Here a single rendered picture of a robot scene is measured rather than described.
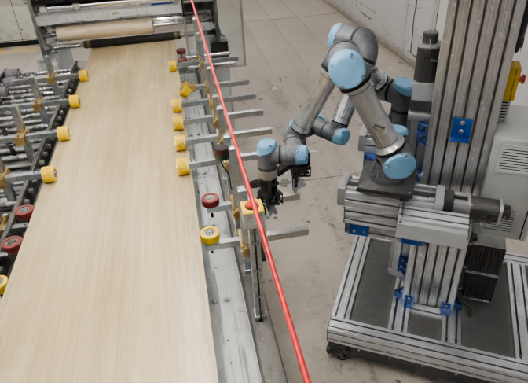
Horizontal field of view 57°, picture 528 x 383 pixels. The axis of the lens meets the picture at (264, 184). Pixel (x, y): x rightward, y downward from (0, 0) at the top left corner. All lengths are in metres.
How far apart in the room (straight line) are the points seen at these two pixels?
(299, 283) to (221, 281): 0.94
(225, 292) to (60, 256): 0.68
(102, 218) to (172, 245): 0.39
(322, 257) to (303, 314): 0.50
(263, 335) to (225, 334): 0.19
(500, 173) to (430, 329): 0.89
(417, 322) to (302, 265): 0.87
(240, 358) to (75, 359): 0.59
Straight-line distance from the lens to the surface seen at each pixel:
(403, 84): 2.39
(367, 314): 2.61
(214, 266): 2.26
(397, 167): 1.81
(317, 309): 2.89
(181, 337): 1.63
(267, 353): 1.81
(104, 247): 2.05
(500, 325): 2.72
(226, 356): 1.92
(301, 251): 3.25
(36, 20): 4.56
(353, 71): 1.63
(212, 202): 2.16
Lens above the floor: 2.14
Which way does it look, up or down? 33 degrees down
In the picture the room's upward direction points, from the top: 3 degrees counter-clockwise
